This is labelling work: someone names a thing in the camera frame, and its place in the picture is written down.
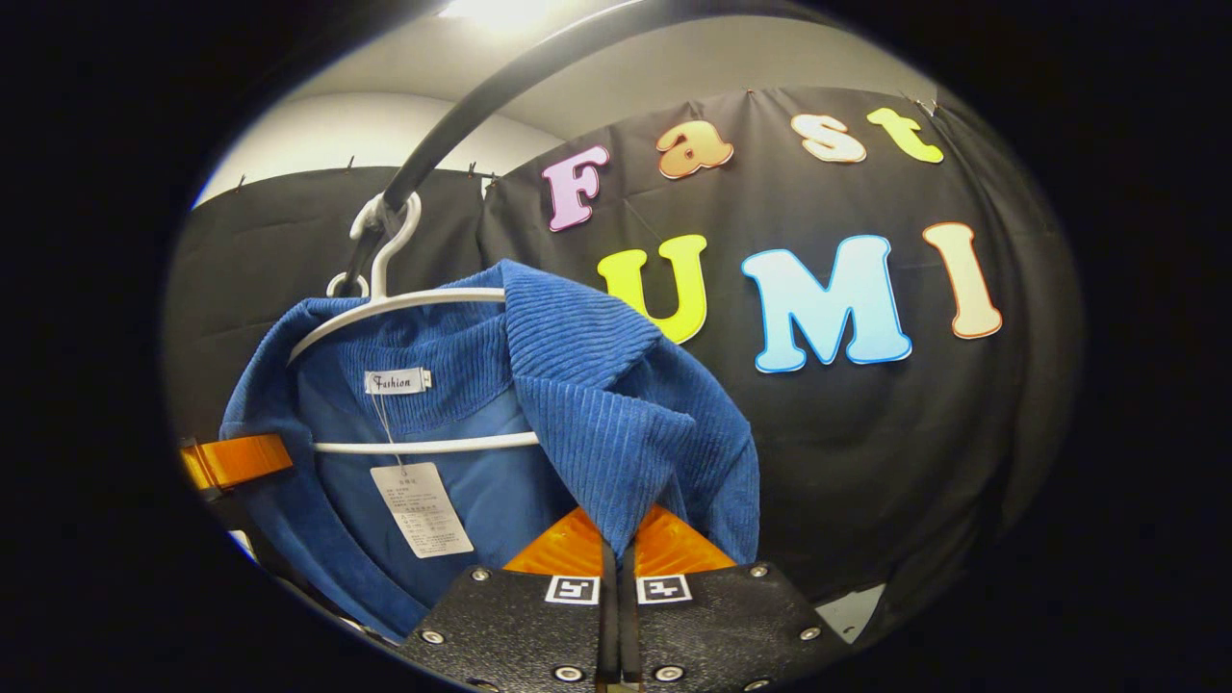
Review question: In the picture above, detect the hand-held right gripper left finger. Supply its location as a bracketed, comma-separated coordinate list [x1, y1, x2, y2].
[399, 505, 617, 693]

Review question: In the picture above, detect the black metal clothes rack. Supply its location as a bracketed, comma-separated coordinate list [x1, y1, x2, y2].
[332, 0, 848, 295]

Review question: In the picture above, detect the blue corduroy jacket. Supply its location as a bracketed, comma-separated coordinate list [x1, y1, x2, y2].
[219, 260, 761, 641]

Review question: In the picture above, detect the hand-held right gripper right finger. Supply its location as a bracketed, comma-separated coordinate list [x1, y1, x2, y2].
[616, 505, 853, 693]

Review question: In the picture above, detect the black backdrop cloth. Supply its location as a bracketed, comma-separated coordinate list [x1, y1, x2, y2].
[164, 87, 1084, 646]

